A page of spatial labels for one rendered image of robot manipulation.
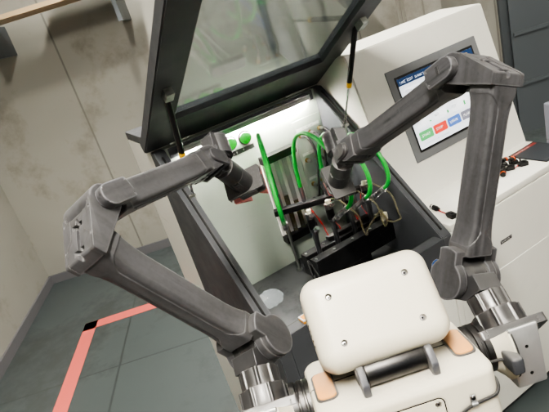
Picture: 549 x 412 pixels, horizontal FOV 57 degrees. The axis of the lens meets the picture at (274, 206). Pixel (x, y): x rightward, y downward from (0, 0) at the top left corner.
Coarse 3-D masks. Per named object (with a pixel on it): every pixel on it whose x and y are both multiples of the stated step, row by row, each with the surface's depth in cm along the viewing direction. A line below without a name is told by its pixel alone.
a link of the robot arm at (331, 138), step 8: (336, 128) 132; (344, 128) 133; (328, 136) 133; (336, 136) 131; (344, 136) 132; (328, 144) 133; (336, 144) 130; (344, 144) 124; (328, 152) 133; (336, 152) 126; (344, 152) 123; (336, 160) 127
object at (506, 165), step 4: (512, 156) 191; (504, 160) 190; (508, 160) 190; (512, 160) 190; (516, 160) 191; (520, 160) 189; (524, 160) 188; (504, 164) 189; (508, 164) 189; (512, 164) 189; (516, 164) 190; (520, 164) 188; (524, 164) 188; (528, 164) 188; (504, 168) 187; (508, 168) 188; (512, 168) 188; (504, 172) 184; (504, 176) 185
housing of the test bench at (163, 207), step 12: (228, 120) 182; (132, 132) 185; (132, 144) 189; (144, 156) 181; (144, 168) 190; (156, 204) 200; (168, 204) 180; (168, 216) 189; (168, 228) 199; (180, 228) 181; (180, 240) 190; (180, 252) 200; (180, 264) 212; (192, 264) 190; (192, 276) 200; (228, 372) 225; (240, 408) 239
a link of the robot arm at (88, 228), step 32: (64, 224) 79; (96, 224) 75; (96, 256) 74; (128, 256) 78; (128, 288) 79; (160, 288) 80; (192, 288) 85; (192, 320) 84; (224, 320) 86; (256, 320) 89; (224, 352) 92
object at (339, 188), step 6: (324, 168) 141; (324, 174) 140; (330, 174) 135; (330, 180) 137; (336, 180) 134; (342, 180) 134; (348, 180) 136; (330, 186) 139; (336, 186) 138; (342, 186) 138; (348, 186) 139; (354, 186) 139; (336, 192) 138; (342, 192) 138; (348, 192) 138; (354, 192) 138; (336, 198) 137
